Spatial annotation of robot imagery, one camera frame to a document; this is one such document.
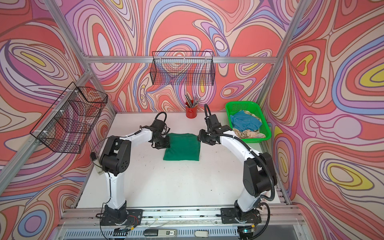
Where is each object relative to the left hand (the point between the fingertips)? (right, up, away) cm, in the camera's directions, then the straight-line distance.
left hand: (172, 144), depth 100 cm
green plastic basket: (+46, +28, +19) cm, 57 cm away
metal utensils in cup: (+12, +30, +14) cm, 35 cm away
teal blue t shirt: (+50, +16, +7) cm, 53 cm away
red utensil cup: (+12, +23, +15) cm, 30 cm away
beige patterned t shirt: (+53, +7, +1) cm, 53 cm away
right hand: (+20, +3, -11) cm, 23 cm away
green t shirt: (+7, -1, -1) cm, 7 cm away
